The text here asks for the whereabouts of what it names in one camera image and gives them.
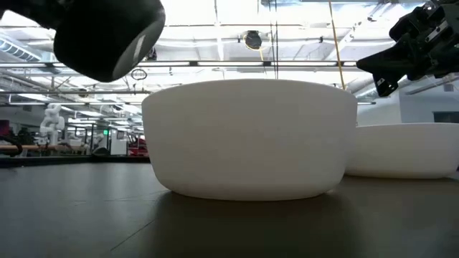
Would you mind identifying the black bowl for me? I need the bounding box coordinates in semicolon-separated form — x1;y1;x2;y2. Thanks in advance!
52;0;166;83

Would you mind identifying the long black power cable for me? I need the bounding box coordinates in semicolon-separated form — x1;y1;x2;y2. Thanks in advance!
274;0;280;80

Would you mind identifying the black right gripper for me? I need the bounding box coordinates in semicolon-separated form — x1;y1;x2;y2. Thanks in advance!
356;0;459;97

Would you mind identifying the white background cabinet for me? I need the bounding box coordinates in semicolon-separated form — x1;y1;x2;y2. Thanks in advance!
109;128;128;156

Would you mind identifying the black aluminium table frame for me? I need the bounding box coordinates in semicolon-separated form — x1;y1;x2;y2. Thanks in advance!
0;154;151;169

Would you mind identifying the red background cart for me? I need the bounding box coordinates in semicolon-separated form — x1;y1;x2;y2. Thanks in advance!
127;137;150;158

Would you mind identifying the large white bowl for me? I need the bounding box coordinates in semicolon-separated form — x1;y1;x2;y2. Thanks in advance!
141;78;359;202

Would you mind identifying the black ceiling cable reel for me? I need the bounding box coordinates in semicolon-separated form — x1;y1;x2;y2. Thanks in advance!
242;29;265;52

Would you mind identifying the medium white bowl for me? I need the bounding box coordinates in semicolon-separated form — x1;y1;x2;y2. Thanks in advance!
344;123;459;180

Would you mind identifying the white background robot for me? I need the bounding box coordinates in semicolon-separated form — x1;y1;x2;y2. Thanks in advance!
39;103;67;146

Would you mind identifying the black cable loop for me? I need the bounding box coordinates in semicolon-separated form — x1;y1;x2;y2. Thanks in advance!
130;67;148;82

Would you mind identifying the orange cable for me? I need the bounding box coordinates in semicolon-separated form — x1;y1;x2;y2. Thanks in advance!
327;0;347;90

